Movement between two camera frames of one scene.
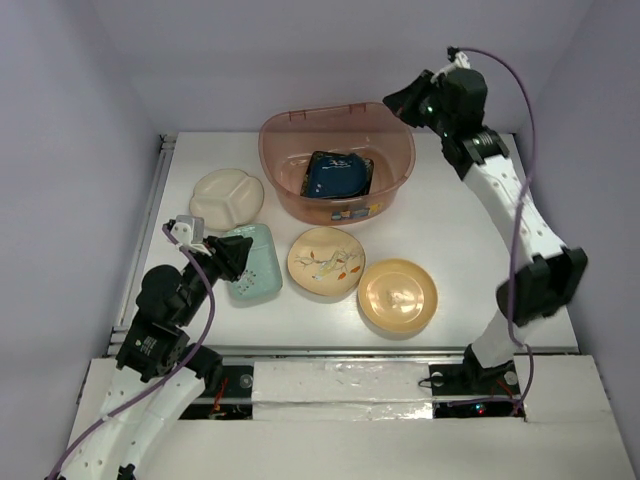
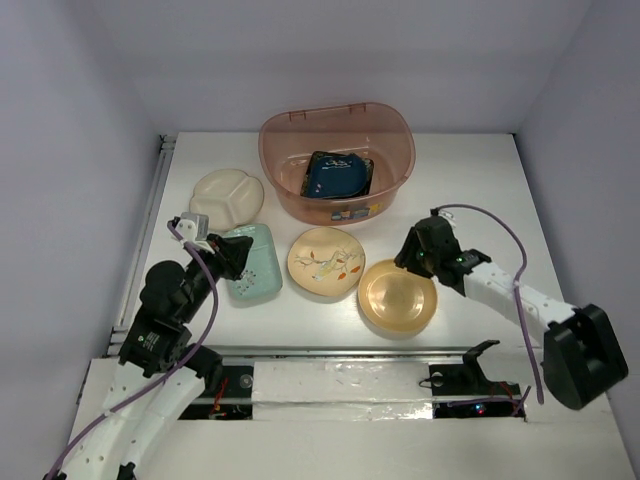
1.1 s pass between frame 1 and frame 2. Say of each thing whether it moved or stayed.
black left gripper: stayed
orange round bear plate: stayed
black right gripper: moved
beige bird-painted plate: stayed
